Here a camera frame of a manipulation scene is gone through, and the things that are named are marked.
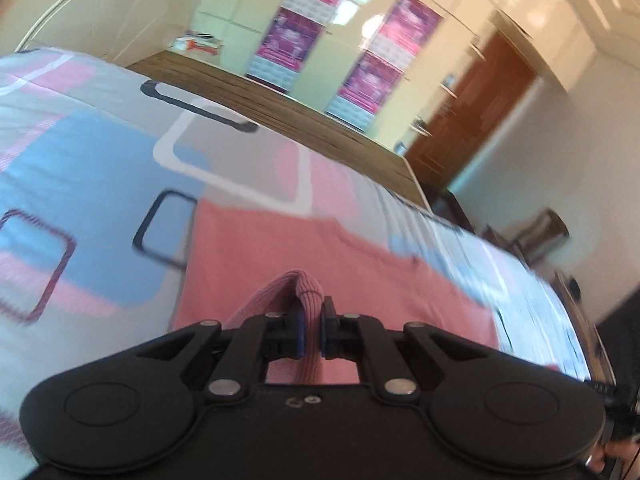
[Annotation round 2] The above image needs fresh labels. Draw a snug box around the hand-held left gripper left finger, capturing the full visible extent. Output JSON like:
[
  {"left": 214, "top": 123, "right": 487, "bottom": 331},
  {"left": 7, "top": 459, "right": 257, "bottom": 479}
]
[{"left": 137, "top": 300, "right": 306, "bottom": 397}]

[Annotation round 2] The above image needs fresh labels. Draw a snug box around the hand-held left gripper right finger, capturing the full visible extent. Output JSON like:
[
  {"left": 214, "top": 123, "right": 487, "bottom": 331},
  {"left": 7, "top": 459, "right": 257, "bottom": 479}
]
[{"left": 320, "top": 296, "right": 493, "bottom": 396}]

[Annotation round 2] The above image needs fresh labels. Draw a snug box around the pink sweater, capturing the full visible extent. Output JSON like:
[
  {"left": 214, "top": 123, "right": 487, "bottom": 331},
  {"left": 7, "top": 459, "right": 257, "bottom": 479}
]
[{"left": 170, "top": 197, "right": 503, "bottom": 386}]

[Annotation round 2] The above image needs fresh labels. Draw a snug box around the person's right hand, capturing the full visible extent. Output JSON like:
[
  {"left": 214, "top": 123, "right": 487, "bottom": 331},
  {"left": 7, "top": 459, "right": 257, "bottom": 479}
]
[{"left": 585, "top": 437, "right": 640, "bottom": 476}]

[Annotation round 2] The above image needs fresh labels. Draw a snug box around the dark wooden chair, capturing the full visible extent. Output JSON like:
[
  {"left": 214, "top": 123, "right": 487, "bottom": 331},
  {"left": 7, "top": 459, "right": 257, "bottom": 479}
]
[{"left": 480, "top": 207, "right": 571, "bottom": 267}]

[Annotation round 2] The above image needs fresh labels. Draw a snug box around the brown wooden door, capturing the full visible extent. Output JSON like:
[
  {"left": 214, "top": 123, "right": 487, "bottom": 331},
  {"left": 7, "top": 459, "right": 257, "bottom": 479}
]
[{"left": 405, "top": 32, "right": 538, "bottom": 188}]

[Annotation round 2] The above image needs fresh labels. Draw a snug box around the cream corner shelf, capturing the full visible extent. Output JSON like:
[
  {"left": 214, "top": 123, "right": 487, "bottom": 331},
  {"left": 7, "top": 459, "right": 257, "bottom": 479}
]
[{"left": 410, "top": 40, "right": 488, "bottom": 137}]

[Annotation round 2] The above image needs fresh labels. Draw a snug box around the printed bedsheet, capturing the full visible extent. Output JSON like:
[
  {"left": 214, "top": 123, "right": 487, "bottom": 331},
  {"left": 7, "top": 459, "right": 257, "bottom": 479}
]
[{"left": 0, "top": 47, "right": 596, "bottom": 480}]

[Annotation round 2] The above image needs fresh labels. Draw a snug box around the stack of flat boxes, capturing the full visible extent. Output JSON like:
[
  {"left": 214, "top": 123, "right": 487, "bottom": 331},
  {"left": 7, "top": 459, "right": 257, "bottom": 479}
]
[{"left": 170, "top": 30, "right": 226, "bottom": 56}]

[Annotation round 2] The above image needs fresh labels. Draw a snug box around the cream wardrobe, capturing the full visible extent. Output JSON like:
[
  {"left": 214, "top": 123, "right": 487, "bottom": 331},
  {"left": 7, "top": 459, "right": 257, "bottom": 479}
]
[{"left": 195, "top": 0, "right": 601, "bottom": 133}]

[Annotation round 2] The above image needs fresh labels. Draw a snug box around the round cream headboard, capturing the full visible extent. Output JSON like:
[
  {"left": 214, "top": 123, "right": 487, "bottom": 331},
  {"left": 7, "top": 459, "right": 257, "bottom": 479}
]
[{"left": 0, "top": 0, "right": 221, "bottom": 68}]

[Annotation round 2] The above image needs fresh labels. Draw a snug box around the wooden bed frame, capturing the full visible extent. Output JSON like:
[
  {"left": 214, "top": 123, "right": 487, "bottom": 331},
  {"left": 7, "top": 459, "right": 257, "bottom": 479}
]
[{"left": 125, "top": 50, "right": 437, "bottom": 211}]

